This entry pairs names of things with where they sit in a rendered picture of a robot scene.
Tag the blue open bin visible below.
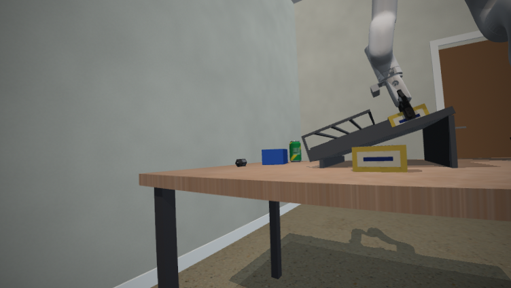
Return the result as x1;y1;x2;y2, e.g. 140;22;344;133
262;149;288;165

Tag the green and yellow drink can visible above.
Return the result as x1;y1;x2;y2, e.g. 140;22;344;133
289;141;302;162

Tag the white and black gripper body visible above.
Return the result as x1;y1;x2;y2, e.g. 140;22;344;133
382;74;412;107

